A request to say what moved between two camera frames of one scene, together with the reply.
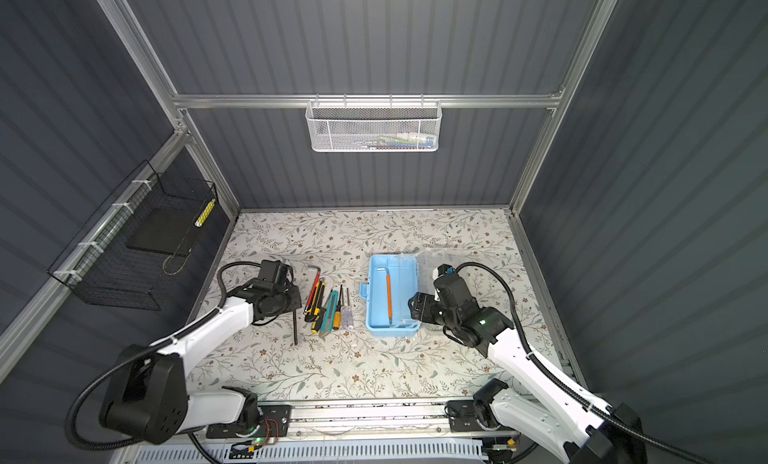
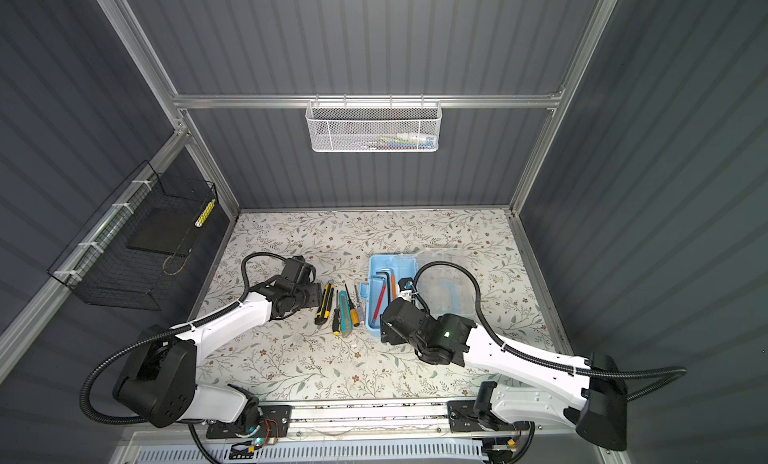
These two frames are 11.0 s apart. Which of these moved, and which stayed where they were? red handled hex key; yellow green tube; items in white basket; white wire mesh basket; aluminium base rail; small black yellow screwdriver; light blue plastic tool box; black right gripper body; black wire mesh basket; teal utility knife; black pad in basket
Moved: teal utility knife; small black yellow screwdriver; red handled hex key; black right gripper body
Stayed: items in white basket; black wire mesh basket; white wire mesh basket; light blue plastic tool box; aluminium base rail; yellow green tube; black pad in basket
